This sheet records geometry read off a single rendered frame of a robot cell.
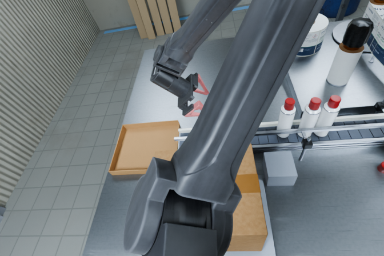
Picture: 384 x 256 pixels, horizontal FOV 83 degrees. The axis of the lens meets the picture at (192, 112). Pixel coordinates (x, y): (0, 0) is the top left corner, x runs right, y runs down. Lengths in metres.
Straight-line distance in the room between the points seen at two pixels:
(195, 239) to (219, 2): 0.33
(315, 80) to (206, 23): 0.87
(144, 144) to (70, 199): 1.30
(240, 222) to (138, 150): 0.66
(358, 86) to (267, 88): 1.05
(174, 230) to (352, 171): 0.88
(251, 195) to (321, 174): 0.44
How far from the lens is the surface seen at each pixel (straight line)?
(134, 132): 1.17
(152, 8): 3.47
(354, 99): 1.18
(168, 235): 0.22
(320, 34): 1.32
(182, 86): 0.62
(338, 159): 1.04
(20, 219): 2.53
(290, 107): 0.83
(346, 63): 1.13
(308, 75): 1.24
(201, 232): 0.23
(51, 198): 2.41
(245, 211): 0.59
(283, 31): 0.21
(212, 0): 0.40
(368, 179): 1.04
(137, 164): 1.06
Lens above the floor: 1.69
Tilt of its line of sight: 49 degrees down
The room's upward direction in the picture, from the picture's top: 17 degrees counter-clockwise
